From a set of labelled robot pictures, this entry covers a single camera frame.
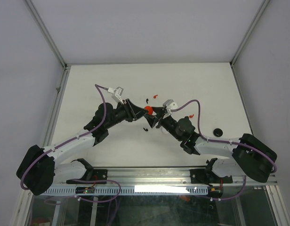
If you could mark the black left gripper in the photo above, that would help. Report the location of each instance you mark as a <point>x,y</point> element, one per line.
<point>139,112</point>

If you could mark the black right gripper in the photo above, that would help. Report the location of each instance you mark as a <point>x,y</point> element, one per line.
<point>153,120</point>

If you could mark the orange earbud charging case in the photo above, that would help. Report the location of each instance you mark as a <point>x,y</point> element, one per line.
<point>149,109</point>

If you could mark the white earbud charging case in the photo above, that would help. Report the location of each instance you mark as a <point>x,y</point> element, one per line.
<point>164,131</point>

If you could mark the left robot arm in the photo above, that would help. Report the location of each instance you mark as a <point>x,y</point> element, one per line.
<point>44,166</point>

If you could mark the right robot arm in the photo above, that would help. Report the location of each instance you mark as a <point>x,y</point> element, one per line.
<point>244,156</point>

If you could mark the black earbud charging case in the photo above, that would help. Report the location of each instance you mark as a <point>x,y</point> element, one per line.
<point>217,132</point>

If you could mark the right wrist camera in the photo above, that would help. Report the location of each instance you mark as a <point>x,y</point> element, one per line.
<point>169,105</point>

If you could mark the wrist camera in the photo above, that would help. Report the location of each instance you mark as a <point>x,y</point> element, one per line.
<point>169,105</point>
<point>116,94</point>

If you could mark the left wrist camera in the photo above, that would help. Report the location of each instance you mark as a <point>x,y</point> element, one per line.
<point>116,94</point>

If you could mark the aluminium mounting rail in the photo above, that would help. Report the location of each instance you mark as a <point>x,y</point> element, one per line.
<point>176,176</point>

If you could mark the white slotted cable duct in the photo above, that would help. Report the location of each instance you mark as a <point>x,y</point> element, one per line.
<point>126,190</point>

